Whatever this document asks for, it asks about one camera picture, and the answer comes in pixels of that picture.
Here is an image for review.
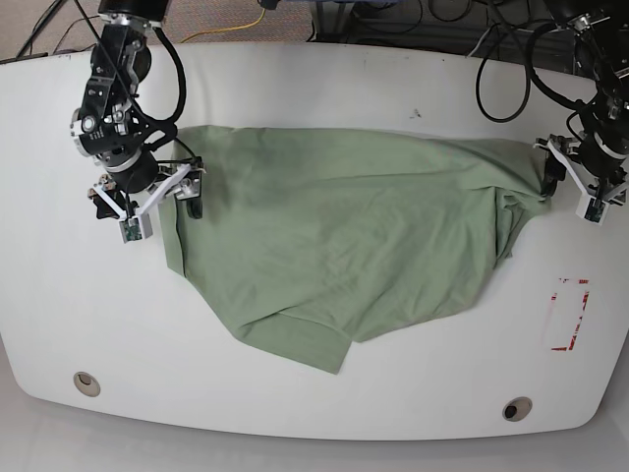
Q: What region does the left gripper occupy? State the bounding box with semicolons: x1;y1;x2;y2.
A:
534;135;628;207

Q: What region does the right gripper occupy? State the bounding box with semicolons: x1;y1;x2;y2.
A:
88;155;205;220

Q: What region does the green t-shirt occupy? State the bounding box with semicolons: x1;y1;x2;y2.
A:
159;126;550;374

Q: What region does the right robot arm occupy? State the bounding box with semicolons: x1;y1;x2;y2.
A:
70;1;203;229

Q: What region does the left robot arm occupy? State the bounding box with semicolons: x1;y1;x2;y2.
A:
487;1;628;220

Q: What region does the red tape marking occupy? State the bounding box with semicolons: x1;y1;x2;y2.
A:
542;278;591;352

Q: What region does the left table grommet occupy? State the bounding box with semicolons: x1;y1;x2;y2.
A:
73;372;101;398

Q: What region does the table grommet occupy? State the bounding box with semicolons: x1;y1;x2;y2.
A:
502;396;533;422
73;372;101;398

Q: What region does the right table grommet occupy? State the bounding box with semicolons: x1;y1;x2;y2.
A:
502;396;533;422

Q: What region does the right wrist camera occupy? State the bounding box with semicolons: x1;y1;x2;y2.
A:
119;214;153;244

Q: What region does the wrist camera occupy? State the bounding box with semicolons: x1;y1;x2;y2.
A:
576;194;609;226
119;214;153;244

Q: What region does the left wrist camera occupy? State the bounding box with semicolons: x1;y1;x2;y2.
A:
576;194;609;226

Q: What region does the yellow cable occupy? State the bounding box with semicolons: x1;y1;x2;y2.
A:
180;4;269;44

